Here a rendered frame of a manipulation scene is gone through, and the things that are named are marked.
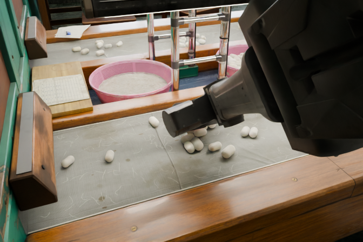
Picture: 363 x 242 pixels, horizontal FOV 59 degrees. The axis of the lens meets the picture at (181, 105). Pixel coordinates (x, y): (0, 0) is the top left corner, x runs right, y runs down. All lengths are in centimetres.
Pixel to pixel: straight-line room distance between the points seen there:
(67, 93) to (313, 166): 65
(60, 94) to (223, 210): 56
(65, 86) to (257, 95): 78
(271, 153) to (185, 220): 29
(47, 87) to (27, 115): 30
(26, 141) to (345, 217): 64
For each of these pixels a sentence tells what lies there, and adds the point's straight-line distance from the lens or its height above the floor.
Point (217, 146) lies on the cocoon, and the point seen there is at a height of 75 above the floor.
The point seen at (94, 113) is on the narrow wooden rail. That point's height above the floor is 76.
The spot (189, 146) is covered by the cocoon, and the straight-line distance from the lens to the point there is 72.
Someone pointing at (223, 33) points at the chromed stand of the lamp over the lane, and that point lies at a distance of 94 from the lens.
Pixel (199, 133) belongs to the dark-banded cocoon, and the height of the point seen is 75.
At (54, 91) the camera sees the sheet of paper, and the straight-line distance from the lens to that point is 97.
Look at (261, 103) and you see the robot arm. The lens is 26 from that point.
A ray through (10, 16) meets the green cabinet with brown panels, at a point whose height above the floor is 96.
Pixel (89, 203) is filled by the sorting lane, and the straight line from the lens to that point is 65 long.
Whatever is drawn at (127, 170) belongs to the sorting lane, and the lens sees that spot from 70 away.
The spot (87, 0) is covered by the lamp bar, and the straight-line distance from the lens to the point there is 62.
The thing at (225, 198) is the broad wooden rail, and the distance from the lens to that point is 60.
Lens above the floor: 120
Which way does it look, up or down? 30 degrees down
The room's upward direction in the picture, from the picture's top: straight up
